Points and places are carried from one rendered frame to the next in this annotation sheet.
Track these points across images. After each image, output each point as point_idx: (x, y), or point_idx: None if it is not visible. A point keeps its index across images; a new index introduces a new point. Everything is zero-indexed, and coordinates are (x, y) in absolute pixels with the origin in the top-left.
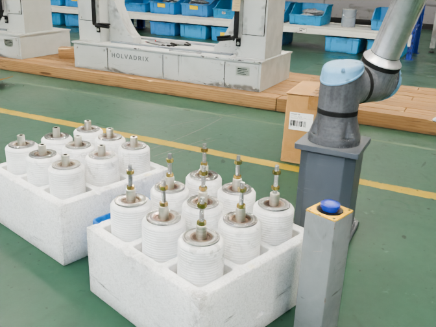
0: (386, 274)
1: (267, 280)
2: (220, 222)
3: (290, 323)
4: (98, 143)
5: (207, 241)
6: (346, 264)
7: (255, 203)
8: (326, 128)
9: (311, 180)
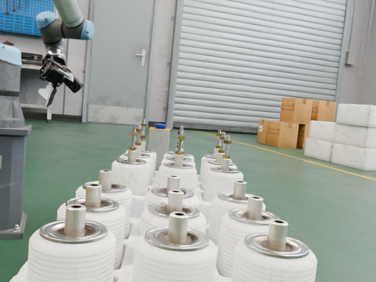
0: (52, 207)
1: None
2: (191, 156)
3: None
4: (125, 212)
5: None
6: (52, 216)
7: (147, 154)
8: (20, 109)
9: (23, 165)
